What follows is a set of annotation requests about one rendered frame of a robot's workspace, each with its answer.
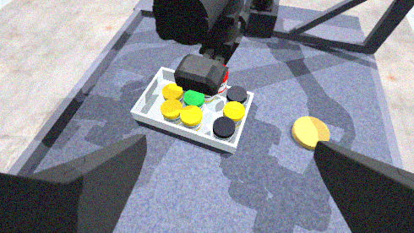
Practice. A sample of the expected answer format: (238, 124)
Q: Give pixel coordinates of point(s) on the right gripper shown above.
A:
(202, 74)

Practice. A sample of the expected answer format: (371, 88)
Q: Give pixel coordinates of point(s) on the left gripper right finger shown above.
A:
(372, 196)

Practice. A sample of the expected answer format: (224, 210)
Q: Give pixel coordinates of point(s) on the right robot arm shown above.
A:
(188, 22)

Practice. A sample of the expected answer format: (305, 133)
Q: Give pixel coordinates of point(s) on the white tray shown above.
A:
(148, 110)

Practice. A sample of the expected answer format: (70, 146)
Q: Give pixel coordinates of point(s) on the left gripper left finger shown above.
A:
(84, 195)

